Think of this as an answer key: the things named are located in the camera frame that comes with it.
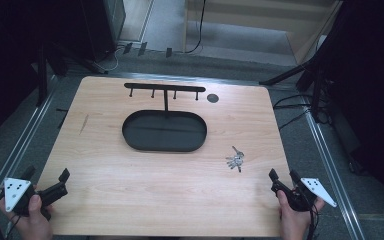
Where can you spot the round black table grommet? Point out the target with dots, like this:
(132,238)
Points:
(212,98)

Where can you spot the metal floor rail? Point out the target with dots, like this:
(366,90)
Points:
(333,173)
(10,163)

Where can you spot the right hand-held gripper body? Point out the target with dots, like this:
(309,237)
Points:
(308,193)

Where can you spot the black key rack with tray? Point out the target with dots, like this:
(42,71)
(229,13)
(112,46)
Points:
(164,130)

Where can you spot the person's right hand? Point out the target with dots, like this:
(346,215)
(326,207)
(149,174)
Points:
(295,221)

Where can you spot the person's left hand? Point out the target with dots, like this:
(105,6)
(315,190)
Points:
(35,220)

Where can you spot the dark cabinet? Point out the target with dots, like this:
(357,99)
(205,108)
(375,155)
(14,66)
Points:
(103,26)

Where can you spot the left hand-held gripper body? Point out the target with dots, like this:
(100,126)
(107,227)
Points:
(16,193)

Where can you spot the bunch of silver keys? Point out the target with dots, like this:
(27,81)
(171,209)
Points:
(236,160)

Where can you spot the black tripod stand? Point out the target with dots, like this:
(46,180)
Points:
(316,86)
(42,76)

